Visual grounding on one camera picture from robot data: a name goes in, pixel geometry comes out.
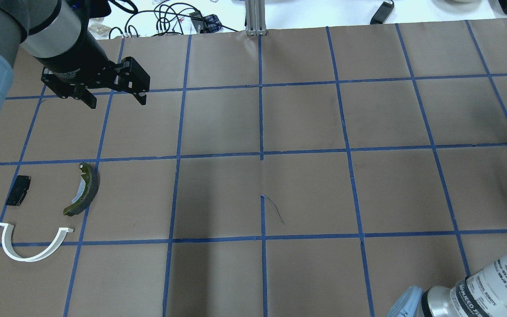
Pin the aluminium frame post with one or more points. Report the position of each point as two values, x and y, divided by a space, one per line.
255 17

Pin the black brake pad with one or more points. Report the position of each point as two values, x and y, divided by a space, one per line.
18 190

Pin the white curved plastic part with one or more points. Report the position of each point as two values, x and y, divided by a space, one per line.
47 249

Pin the green brake shoe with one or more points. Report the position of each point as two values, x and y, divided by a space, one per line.
87 190

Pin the black power adapter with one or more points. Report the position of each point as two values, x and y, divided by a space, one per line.
383 12

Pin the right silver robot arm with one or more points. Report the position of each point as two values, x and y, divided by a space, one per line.
483 294

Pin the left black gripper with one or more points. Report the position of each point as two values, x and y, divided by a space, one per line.
75 53

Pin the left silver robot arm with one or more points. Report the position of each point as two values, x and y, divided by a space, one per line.
55 33

